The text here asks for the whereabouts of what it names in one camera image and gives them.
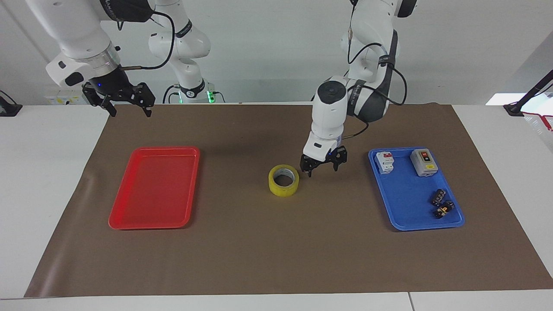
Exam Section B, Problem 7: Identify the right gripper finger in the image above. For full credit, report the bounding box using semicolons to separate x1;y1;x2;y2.
130;82;156;118
82;84;118;118

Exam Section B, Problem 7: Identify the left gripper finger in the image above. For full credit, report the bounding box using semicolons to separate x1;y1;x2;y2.
299;154;323;178
331;146;348;172

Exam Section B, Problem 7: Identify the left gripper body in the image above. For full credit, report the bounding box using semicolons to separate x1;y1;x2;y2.
317;145;344;165

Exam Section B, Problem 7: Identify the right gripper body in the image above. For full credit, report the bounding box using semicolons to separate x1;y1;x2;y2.
88;66;133;102

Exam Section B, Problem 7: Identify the yellow tape roll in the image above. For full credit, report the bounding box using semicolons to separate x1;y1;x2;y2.
268;164;300;197

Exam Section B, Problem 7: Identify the white circuit breaker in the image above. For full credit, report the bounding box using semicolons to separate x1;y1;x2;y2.
375;151;395;175

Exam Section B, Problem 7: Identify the blue plastic tray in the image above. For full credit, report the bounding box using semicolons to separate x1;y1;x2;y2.
368;147;466;232

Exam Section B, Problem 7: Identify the red plastic tray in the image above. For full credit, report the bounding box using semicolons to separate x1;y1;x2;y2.
108;146;201;231

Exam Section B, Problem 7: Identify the black stand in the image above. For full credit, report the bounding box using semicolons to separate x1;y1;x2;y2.
503;69;553;117
0;89;23;117

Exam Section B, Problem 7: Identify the black cable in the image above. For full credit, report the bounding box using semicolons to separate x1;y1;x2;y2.
116;10;176;71
347;0;408;107
162;84;182;105
343;120;370;140

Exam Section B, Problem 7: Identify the grey switch box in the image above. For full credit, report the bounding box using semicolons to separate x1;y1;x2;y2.
410;149;439;178

